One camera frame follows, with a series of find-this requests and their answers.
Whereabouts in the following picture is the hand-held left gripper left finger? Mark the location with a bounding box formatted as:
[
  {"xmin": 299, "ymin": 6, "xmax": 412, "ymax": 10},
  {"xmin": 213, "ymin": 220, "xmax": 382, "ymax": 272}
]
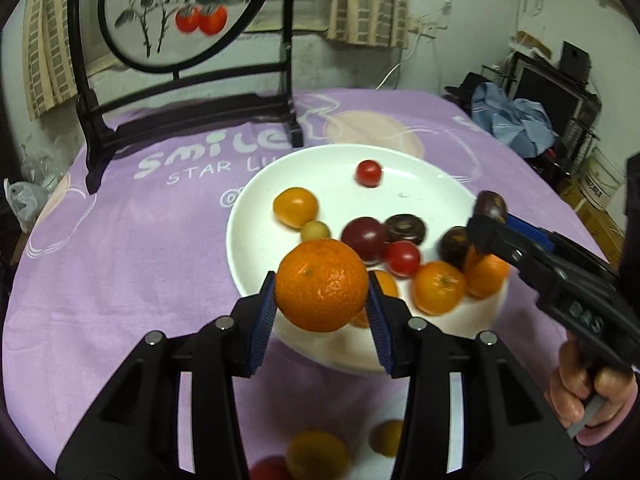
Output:
[{"xmin": 55, "ymin": 271, "xmax": 277, "ymax": 480}]

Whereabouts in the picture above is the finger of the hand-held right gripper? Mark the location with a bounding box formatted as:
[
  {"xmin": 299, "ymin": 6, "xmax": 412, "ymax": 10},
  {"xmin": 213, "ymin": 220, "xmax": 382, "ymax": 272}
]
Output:
[
  {"xmin": 466, "ymin": 213, "xmax": 552, "ymax": 287},
  {"xmin": 505, "ymin": 213, "xmax": 557, "ymax": 255}
]

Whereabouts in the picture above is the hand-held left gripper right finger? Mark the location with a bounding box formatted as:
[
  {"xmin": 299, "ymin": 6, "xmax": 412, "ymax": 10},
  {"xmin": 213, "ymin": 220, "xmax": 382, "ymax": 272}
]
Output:
[{"xmin": 367, "ymin": 271, "xmax": 586, "ymax": 480}]

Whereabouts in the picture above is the dark brown fruit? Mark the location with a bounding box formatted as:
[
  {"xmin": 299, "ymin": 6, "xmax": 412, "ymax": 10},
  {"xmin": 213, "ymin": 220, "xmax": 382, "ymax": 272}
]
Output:
[
  {"xmin": 439, "ymin": 226, "xmax": 473, "ymax": 268},
  {"xmin": 474, "ymin": 190, "xmax": 509, "ymax": 223},
  {"xmin": 384, "ymin": 214, "xmax": 427, "ymax": 246}
]

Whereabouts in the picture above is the rough mandarin orange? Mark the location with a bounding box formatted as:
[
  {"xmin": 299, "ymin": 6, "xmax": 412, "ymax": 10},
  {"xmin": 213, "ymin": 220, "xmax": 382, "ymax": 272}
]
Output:
[
  {"xmin": 275, "ymin": 239, "xmax": 370, "ymax": 333},
  {"xmin": 412, "ymin": 261, "xmax": 467, "ymax": 316},
  {"xmin": 462, "ymin": 247, "xmax": 511, "ymax": 299}
]

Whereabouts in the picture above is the red cherry tomato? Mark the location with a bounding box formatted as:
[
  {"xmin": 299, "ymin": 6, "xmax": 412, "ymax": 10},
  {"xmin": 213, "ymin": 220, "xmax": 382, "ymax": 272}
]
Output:
[
  {"xmin": 355, "ymin": 160, "xmax": 383, "ymax": 188},
  {"xmin": 248, "ymin": 455, "xmax": 296, "ymax": 480},
  {"xmin": 384, "ymin": 241, "xmax": 421, "ymax": 278}
]

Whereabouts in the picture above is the dark red plum tomato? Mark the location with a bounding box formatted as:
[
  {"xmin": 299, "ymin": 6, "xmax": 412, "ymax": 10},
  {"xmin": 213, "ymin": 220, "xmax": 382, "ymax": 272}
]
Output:
[{"xmin": 341, "ymin": 216, "xmax": 390, "ymax": 265}]

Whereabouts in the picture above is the small yellow-green fruit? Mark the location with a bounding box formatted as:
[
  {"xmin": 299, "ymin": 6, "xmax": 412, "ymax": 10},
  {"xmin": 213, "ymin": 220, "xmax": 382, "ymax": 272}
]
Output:
[
  {"xmin": 300, "ymin": 220, "xmax": 331, "ymax": 243},
  {"xmin": 368, "ymin": 419, "xmax": 405, "ymax": 457}
]

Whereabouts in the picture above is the small smooth orange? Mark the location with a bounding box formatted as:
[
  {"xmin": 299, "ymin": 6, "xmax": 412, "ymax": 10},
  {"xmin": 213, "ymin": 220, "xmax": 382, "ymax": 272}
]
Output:
[{"xmin": 273, "ymin": 187, "xmax": 319, "ymax": 227}]

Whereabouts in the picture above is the white oval plate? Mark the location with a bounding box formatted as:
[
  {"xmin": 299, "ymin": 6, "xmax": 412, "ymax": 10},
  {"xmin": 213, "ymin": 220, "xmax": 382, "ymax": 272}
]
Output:
[{"xmin": 226, "ymin": 144, "xmax": 511, "ymax": 375}]

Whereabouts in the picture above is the person's right hand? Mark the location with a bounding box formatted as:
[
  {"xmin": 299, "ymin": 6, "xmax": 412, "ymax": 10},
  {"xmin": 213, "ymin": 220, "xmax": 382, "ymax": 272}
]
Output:
[{"xmin": 549, "ymin": 341, "xmax": 640, "ymax": 430}]

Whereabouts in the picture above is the white bucket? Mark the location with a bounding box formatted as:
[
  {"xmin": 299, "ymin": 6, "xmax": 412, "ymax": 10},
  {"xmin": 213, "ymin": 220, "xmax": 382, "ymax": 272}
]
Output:
[{"xmin": 582, "ymin": 147, "xmax": 626, "ymax": 211}]

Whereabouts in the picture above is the black metal rack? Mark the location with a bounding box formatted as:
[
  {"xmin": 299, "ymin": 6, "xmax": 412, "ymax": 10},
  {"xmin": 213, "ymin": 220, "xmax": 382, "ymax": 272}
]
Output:
[{"xmin": 560, "ymin": 105, "xmax": 603, "ymax": 181}]

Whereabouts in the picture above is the blue cloth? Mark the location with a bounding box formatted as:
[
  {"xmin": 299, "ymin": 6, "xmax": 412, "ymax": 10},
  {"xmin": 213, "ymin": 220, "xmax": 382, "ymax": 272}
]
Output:
[{"xmin": 471, "ymin": 82, "xmax": 561, "ymax": 158}]

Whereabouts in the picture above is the purple printed tablecloth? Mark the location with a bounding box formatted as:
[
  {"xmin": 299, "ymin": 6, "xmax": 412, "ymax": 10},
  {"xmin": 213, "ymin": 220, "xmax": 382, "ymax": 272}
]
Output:
[{"xmin": 2, "ymin": 87, "xmax": 623, "ymax": 480}]

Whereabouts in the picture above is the yellow orange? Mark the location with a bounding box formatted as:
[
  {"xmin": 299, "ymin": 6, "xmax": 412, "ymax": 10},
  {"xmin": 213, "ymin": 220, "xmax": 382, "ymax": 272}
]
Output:
[{"xmin": 285, "ymin": 430, "xmax": 353, "ymax": 480}]

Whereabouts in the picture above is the black monitor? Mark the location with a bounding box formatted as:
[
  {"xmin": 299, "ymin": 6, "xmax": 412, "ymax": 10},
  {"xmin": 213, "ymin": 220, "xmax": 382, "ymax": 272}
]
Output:
[{"xmin": 512, "ymin": 51, "xmax": 588, "ymax": 135}]

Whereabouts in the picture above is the black hat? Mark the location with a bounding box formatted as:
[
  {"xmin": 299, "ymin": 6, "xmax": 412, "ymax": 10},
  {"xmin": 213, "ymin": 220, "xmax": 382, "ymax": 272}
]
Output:
[{"xmin": 444, "ymin": 72, "xmax": 483, "ymax": 106}]

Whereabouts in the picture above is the black speaker box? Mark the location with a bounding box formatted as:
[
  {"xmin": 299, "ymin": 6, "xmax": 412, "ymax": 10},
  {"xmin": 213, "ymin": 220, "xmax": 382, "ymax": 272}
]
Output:
[{"xmin": 560, "ymin": 41, "xmax": 591, "ymax": 81}]

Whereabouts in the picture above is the cardboard box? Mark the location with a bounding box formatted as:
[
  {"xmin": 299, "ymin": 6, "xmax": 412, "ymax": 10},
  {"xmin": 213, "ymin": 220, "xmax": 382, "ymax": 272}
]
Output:
[{"xmin": 515, "ymin": 32, "xmax": 553, "ymax": 58}]

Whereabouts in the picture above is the white plastic bag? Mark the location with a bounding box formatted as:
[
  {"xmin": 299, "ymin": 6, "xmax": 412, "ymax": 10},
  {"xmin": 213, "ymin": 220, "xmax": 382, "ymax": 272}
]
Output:
[{"xmin": 5, "ymin": 180, "xmax": 48, "ymax": 233}]

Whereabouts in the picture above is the beige checked curtain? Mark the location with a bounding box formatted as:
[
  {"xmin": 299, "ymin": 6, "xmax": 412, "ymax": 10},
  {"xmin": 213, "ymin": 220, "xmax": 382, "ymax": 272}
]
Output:
[
  {"xmin": 22, "ymin": 0, "xmax": 81, "ymax": 121},
  {"xmin": 327, "ymin": 0, "xmax": 411, "ymax": 50}
]

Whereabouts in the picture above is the black framed painted table screen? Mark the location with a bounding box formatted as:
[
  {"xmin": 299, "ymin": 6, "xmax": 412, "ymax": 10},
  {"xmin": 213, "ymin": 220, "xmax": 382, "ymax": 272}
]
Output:
[{"xmin": 67, "ymin": 0, "xmax": 305, "ymax": 195}]

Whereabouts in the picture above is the white cable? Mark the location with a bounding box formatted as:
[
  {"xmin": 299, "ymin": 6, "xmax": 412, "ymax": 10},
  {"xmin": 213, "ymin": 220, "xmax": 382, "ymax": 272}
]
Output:
[{"xmin": 375, "ymin": 47, "xmax": 416, "ymax": 91}]

